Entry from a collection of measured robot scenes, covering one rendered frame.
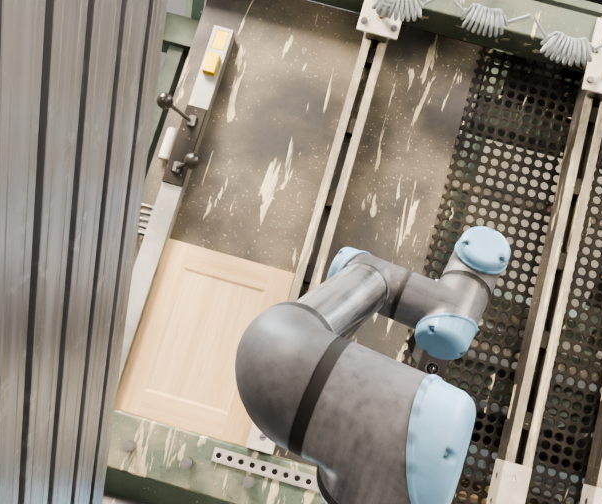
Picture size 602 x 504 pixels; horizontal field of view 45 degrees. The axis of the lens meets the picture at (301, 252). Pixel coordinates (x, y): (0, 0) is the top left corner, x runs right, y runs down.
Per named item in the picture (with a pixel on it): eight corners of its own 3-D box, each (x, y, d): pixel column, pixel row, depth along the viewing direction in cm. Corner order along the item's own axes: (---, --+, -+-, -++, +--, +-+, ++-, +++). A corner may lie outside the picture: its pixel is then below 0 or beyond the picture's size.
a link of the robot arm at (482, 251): (451, 254, 102) (470, 212, 107) (430, 295, 111) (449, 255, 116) (504, 278, 101) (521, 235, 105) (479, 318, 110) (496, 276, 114)
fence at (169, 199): (93, 401, 167) (88, 402, 163) (216, 32, 185) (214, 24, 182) (114, 408, 167) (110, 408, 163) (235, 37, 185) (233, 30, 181)
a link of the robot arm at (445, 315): (385, 340, 105) (413, 284, 111) (460, 372, 102) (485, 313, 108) (392, 310, 99) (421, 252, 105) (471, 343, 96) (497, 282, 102)
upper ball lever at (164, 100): (186, 130, 177) (150, 104, 166) (191, 116, 178) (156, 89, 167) (198, 131, 175) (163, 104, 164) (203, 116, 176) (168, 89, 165)
